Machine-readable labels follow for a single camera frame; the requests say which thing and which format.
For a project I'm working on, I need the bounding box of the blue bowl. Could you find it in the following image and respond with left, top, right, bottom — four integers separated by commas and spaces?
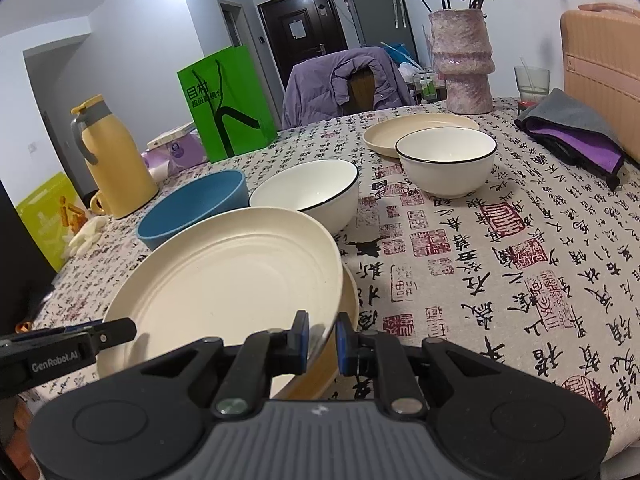
136, 170, 249, 251

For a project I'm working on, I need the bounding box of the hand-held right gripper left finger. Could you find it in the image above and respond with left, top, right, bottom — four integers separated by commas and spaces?
140, 310, 310, 418

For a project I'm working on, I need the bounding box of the black paper bag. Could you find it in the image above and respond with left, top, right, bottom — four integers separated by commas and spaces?
0, 180, 56, 331

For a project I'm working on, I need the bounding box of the grey interior door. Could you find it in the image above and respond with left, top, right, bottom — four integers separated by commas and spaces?
220, 2, 246, 51

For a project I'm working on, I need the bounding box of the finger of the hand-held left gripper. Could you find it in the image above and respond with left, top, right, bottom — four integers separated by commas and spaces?
15, 322, 103, 338
75, 317, 137, 358

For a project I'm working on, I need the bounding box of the white flat box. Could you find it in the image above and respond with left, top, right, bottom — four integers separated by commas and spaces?
146, 122, 197, 150

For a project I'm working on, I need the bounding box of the dark entrance door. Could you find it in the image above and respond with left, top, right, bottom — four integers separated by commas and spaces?
257, 0, 348, 68

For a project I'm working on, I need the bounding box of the green paper bag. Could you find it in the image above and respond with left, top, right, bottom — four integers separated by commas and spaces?
177, 45, 278, 163

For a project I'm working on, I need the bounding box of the white bowl with black rim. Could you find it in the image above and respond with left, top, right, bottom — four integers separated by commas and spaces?
249, 159, 360, 235
395, 126, 497, 198

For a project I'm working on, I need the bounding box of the pink ceramic vase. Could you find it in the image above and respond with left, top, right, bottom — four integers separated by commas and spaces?
428, 8, 496, 115

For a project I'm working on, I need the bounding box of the grey refrigerator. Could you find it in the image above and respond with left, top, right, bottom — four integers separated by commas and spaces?
341, 0, 418, 61

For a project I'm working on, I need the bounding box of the blue plastic bag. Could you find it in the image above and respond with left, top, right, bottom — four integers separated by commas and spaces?
381, 41, 417, 63

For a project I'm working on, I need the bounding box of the storage shelf with bottles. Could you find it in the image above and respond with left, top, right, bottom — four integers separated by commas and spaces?
414, 66, 446, 103

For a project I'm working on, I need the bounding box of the purple padded jacket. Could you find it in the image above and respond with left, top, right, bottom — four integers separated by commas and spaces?
281, 46, 415, 130

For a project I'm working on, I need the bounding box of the clear glass cup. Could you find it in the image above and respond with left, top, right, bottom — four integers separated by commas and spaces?
514, 65, 551, 106

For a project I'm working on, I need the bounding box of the yellow thermos jug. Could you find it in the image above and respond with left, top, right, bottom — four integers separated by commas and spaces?
70, 94, 160, 220

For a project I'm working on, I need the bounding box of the grey purple cloth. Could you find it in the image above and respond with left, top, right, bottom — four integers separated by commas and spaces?
515, 88, 626, 191

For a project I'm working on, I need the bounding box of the purple tissue pack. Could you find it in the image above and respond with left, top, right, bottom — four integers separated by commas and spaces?
142, 132, 207, 171

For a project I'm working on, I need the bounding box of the wooden chair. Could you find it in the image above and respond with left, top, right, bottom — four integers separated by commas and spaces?
347, 67, 376, 113

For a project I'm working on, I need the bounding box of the cream round plate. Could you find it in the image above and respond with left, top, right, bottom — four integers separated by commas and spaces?
363, 112, 482, 158
96, 206, 343, 401
270, 262, 361, 402

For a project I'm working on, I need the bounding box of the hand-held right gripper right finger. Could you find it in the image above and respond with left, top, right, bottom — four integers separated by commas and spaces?
335, 311, 501, 418

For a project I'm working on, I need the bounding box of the yellow-green paper bag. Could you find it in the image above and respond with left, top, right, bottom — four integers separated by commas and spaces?
15, 171, 93, 272

